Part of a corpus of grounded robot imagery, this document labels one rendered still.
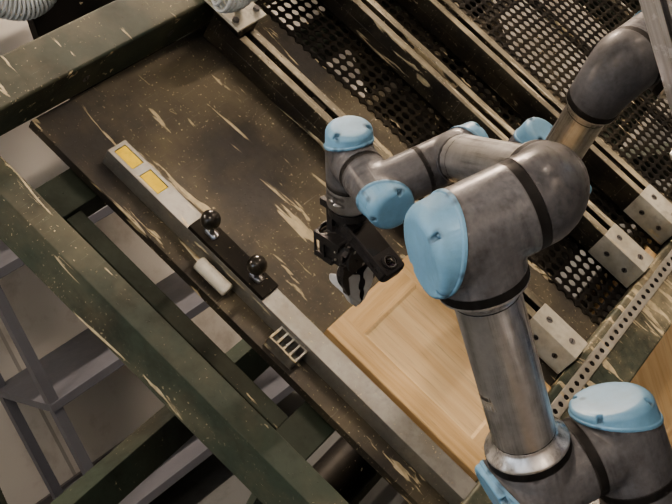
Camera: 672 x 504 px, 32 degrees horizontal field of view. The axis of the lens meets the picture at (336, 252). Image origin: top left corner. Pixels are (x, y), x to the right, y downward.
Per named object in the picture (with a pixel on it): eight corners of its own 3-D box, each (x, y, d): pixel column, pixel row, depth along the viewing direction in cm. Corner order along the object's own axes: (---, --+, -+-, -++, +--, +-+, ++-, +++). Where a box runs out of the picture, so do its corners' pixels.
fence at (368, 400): (453, 508, 220) (464, 500, 217) (102, 162, 230) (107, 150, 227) (466, 492, 223) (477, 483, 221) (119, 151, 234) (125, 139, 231)
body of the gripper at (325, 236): (344, 237, 201) (343, 180, 194) (381, 259, 197) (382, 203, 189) (313, 258, 197) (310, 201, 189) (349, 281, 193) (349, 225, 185)
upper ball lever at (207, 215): (212, 248, 226) (210, 231, 213) (198, 235, 226) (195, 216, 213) (226, 235, 227) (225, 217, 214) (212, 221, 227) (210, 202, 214)
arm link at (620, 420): (695, 471, 161) (669, 388, 156) (611, 516, 158) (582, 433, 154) (648, 438, 172) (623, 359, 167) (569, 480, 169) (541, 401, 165)
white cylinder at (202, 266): (190, 270, 225) (220, 299, 224) (195, 261, 223) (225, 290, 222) (200, 262, 227) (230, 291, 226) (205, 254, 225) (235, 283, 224)
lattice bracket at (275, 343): (289, 370, 222) (295, 362, 220) (263, 344, 222) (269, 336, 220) (301, 358, 224) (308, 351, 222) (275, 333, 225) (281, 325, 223)
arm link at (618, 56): (635, 85, 188) (521, 256, 227) (671, 58, 194) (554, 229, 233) (581, 39, 191) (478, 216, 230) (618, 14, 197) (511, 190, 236)
